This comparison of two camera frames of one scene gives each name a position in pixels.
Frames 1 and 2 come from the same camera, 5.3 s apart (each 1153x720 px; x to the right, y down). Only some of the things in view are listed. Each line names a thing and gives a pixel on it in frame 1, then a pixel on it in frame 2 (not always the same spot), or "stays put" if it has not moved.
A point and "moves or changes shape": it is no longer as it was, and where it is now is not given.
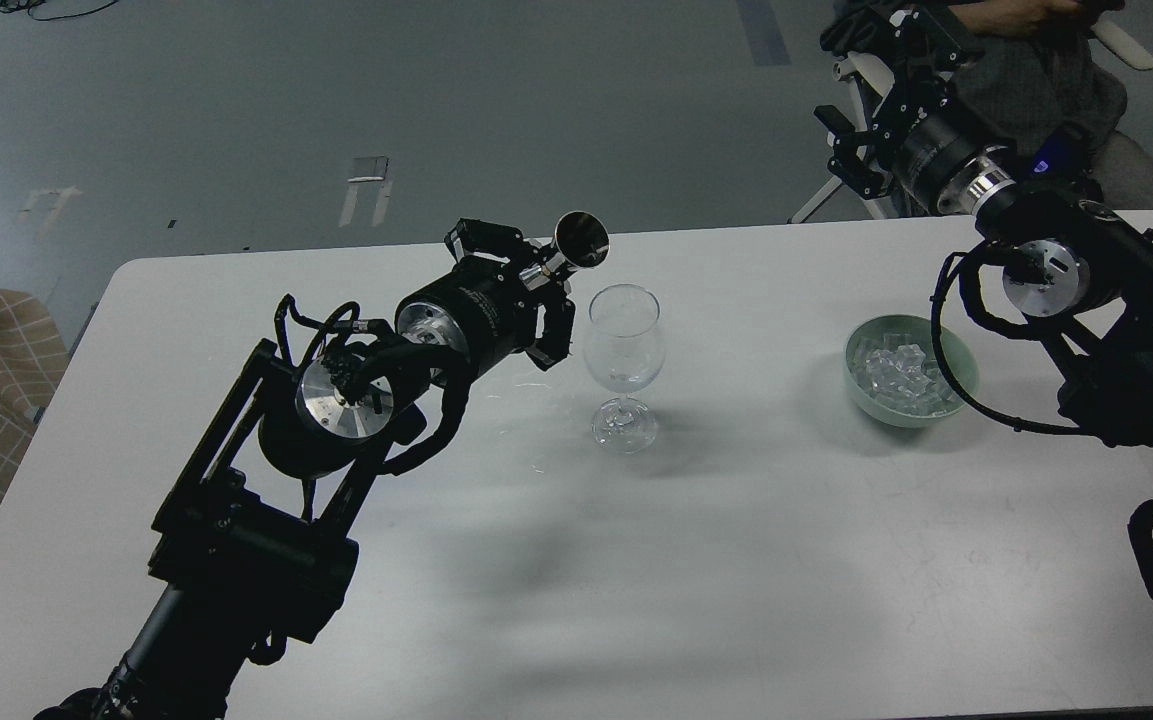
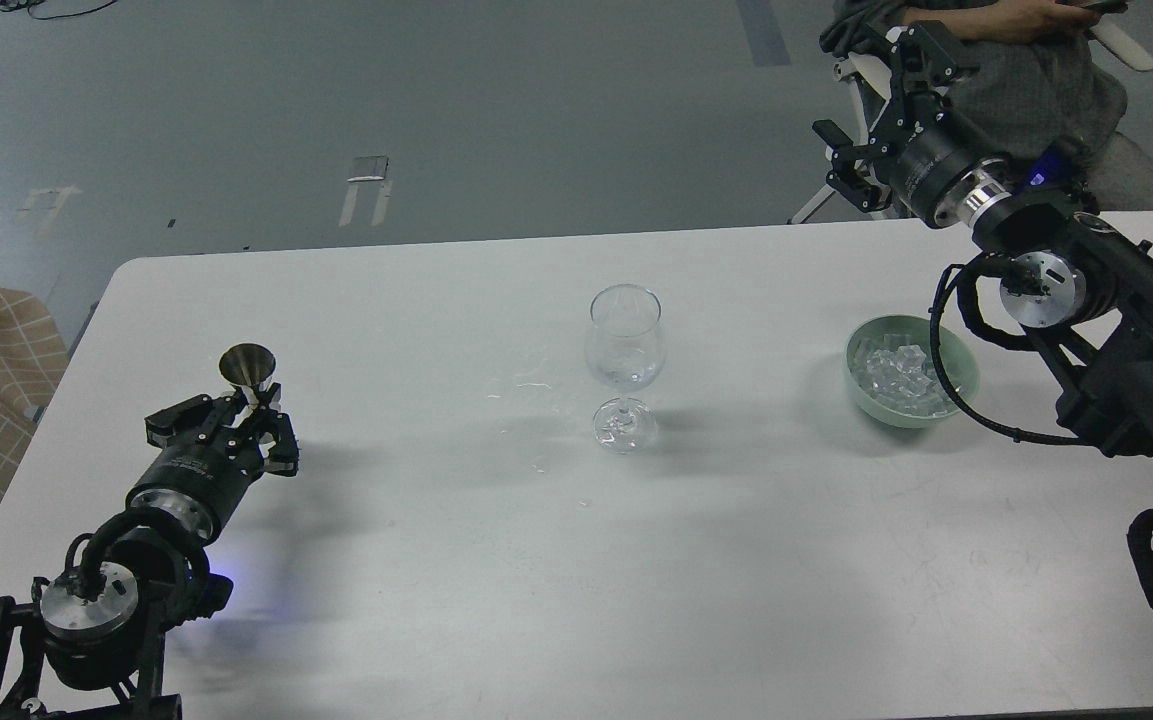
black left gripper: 485,310 to 205,463
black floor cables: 9,6 stays put
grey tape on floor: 368,169 stays put
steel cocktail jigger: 582,239 moves or changes shape
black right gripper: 942,158 stays put
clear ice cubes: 902,379 stays put
